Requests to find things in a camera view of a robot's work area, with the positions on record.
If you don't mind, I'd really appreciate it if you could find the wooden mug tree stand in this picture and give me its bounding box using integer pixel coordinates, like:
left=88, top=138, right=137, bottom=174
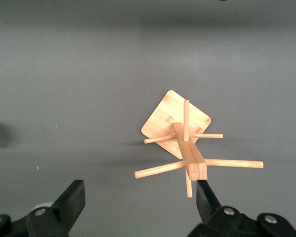
left=134, top=89, right=264, bottom=198

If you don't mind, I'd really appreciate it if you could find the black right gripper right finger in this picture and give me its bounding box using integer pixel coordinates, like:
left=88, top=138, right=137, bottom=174
left=187, top=180, right=260, bottom=237

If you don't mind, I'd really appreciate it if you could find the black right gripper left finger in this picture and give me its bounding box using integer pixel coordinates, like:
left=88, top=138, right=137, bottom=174
left=26, top=179, right=86, bottom=237

